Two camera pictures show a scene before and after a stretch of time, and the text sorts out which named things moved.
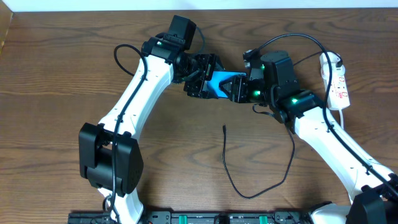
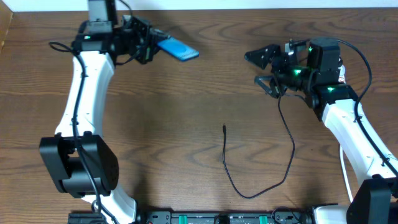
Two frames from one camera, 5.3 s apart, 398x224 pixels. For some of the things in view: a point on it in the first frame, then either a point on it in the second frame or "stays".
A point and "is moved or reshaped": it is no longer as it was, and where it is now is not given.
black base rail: (193, 217) stays
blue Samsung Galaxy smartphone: (211, 88) is moved or reshaped
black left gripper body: (207, 76) → (144, 38)
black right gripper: (241, 89) → (278, 71)
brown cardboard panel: (6, 15) stays
